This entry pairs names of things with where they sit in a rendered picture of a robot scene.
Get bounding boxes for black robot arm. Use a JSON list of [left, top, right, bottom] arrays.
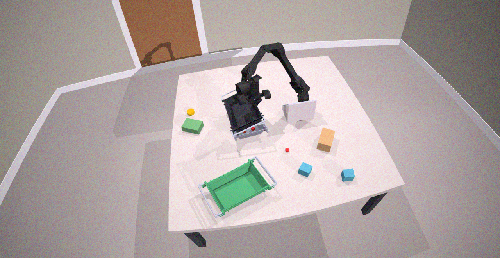
[[235, 42, 310, 102]]

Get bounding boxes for brown box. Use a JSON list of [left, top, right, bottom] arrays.
[[316, 128, 335, 152]]

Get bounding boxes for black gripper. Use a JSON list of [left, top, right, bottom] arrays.
[[237, 88, 271, 108]]

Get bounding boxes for teal block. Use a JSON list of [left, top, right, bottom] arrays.
[[298, 162, 313, 177], [341, 168, 355, 181]]

